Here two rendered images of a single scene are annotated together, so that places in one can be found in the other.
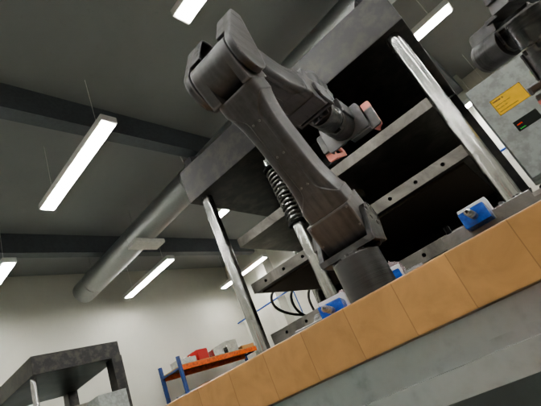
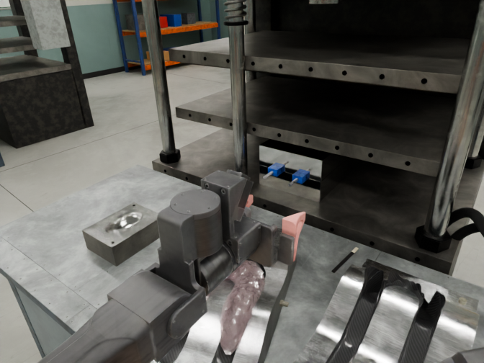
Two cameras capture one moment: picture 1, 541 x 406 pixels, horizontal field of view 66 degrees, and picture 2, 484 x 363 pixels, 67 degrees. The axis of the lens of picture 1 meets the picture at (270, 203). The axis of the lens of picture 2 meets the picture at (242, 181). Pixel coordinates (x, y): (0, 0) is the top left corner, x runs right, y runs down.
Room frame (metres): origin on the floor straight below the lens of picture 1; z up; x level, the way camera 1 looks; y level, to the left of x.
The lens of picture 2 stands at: (0.36, -0.27, 1.51)
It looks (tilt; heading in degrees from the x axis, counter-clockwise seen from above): 28 degrees down; 8
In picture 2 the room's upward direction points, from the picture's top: 2 degrees counter-clockwise
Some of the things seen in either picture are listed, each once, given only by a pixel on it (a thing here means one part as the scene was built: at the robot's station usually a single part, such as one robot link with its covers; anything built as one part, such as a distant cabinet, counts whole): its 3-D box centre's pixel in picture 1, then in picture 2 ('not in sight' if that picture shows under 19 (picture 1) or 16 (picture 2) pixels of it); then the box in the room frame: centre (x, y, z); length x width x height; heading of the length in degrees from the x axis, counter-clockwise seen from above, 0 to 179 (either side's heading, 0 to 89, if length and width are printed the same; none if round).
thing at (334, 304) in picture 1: (332, 310); not in sight; (0.72, -0.02, 0.85); 0.13 x 0.05 x 0.05; 168
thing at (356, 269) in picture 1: (369, 283); not in sight; (0.52, -0.07, 0.84); 0.20 x 0.07 x 0.08; 61
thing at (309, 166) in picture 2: not in sight; (317, 151); (1.84, -0.39, 0.87); 0.50 x 0.27 x 0.17; 151
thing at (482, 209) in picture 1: (475, 216); not in sight; (0.67, -0.29, 0.89); 0.13 x 0.05 x 0.05; 151
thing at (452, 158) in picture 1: (377, 235); (327, 50); (1.98, -0.41, 1.26); 1.10 x 0.74 x 0.05; 61
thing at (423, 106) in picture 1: (355, 193); not in sight; (1.99, -0.42, 1.51); 1.10 x 0.70 x 0.05; 61
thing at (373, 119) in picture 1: (365, 125); (281, 227); (0.80, -0.26, 1.20); 0.09 x 0.07 x 0.07; 151
